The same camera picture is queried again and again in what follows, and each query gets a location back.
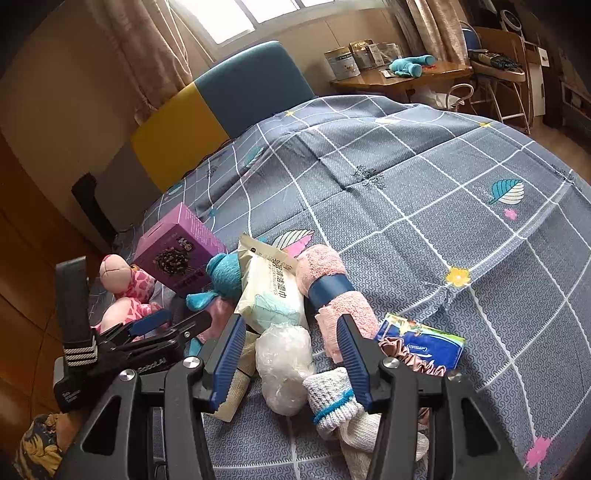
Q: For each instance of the blue and yellow headboard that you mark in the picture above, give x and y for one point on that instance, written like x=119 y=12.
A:
x=249 y=83

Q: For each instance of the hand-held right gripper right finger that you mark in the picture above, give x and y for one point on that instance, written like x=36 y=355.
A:
x=353 y=353

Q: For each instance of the pink spotted giraffe plush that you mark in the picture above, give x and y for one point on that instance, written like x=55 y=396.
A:
x=134 y=286

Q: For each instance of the pink satin scrunchie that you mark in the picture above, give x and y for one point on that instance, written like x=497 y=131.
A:
x=406 y=356

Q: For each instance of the wooden side table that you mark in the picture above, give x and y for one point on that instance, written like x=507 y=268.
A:
x=369 y=83

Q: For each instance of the floral patterned dark cloth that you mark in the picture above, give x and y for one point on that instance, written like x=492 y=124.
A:
x=39 y=447

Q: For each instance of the grey checked printed blanket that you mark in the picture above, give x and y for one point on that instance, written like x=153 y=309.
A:
x=415 y=207

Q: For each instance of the blue tissue pack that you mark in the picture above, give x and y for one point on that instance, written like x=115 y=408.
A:
x=429 y=344

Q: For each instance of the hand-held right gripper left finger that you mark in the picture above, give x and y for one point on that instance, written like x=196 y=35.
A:
x=226 y=353

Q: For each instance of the purple cardboard box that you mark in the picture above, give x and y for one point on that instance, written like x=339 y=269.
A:
x=178 y=249

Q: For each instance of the white wet wipes pack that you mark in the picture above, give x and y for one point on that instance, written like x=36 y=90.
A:
x=272 y=295

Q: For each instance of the bright window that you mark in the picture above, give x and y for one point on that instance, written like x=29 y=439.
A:
x=277 y=14

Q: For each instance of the patterned padded board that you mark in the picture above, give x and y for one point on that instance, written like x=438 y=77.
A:
x=496 y=64

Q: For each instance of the pink towel blue band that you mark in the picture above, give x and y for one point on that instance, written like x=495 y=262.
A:
x=323 y=272

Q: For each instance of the crumpled clear plastic bag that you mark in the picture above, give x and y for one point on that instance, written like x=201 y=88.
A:
x=281 y=364

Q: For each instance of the teal plush toy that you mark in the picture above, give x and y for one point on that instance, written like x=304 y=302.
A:
x=408 y=64
x=221 y=277

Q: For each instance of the white knit sock blue trim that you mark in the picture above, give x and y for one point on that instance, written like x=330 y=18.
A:
x=328 y=392

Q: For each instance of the cream knit sock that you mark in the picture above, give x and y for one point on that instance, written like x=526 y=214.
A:
x=360 y=443

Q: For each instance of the beige curtain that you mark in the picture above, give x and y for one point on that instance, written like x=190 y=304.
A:
x=436 y=27
x=143 y=50

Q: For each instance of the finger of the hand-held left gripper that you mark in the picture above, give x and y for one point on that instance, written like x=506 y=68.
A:
x=150 y=321
x=184 y=330

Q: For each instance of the beige knit cloth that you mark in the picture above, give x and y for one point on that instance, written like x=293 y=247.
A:
x=244 y=374

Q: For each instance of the gold packaging box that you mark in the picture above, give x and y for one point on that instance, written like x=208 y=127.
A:
x=362 y=54

